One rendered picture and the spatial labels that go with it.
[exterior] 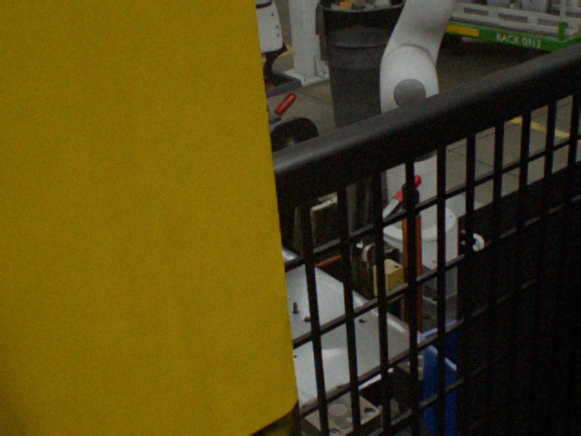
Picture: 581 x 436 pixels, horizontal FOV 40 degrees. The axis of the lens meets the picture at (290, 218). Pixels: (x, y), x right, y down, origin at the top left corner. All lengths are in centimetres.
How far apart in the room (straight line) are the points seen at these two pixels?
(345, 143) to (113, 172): 21
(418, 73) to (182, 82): 144
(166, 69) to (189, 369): 10
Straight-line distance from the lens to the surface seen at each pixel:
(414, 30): 175
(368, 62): 437
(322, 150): 41
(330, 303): 127
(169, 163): 23
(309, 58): 551
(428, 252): 179
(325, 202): 142
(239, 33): 23
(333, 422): 96
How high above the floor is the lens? 171
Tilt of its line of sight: 28 degrees down
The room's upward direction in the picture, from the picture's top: 6 degrees counter-clockwise
